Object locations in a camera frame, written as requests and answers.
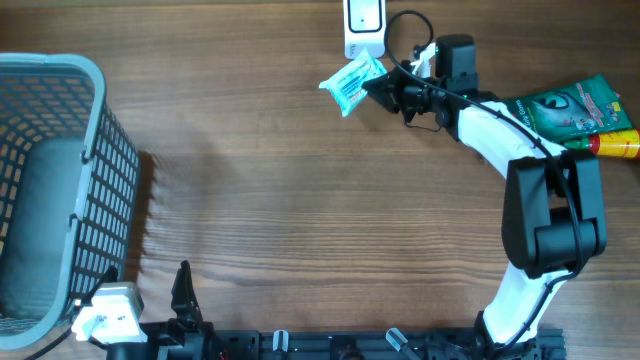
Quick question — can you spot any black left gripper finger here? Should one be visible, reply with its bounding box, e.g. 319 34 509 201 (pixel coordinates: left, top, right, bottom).
89 266 118 299
171 260 203 325

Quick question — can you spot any light green wipes packet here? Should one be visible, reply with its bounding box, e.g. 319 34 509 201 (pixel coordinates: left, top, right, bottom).
318 49 387 117

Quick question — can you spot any dark green 3M package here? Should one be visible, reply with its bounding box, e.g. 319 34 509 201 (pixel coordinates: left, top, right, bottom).
504 74 632 144

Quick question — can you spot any yellow red bottle green cap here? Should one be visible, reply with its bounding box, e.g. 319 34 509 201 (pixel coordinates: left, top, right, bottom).
564 129 639 159

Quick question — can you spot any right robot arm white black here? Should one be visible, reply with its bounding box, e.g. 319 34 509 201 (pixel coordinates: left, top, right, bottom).
260 34 607 359

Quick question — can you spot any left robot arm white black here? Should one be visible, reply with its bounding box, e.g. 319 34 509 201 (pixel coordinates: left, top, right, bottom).
74 261 227 359

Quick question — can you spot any white barcode scanner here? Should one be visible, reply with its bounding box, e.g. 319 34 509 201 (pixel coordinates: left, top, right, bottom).
343 0 387 60

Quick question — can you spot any grey plastic shopping basket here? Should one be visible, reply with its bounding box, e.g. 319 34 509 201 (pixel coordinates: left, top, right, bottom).
1 53 140 351

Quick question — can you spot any black left camera cable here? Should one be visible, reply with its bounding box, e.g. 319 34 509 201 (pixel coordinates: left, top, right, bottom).
19 294 96 360

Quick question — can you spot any black camera cable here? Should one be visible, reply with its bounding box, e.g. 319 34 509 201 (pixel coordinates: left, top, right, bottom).
382 10 584 349
19 294 96 360

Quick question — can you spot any black right camera cable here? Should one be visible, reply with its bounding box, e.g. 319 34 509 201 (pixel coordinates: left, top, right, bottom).
382 10 584 349

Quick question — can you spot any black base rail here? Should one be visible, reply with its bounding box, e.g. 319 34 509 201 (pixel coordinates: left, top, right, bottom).
121 327 567 360

